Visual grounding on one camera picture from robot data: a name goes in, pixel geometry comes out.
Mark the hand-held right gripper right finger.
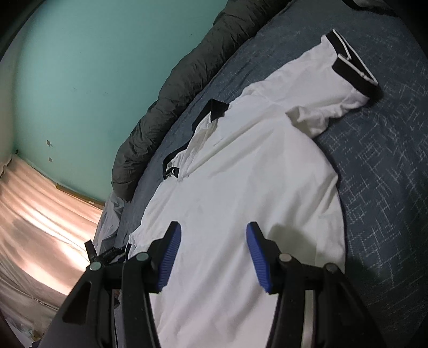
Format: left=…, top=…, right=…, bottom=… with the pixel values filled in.
left=246, top=221, right=378, bottom=348

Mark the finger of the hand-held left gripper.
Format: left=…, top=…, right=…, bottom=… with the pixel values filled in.
left=84, top=240, right=129, bottom=266

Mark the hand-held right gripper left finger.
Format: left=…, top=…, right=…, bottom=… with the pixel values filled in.
left=40, top=221, right=182, bottom=348

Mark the white shirt with black trim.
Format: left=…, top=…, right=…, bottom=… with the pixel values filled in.
left=115, top=29, right=383, bottom=348

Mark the pile of folded clothes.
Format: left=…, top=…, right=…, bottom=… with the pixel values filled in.
left=344, top=0, right=398, bottom=16

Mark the blue bed cover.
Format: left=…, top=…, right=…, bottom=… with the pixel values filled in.
left=110, top=0, right=428, bottom=348

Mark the grey rolled duvet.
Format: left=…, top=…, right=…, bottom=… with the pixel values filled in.
left=111, top=0, right=295, bottom=201

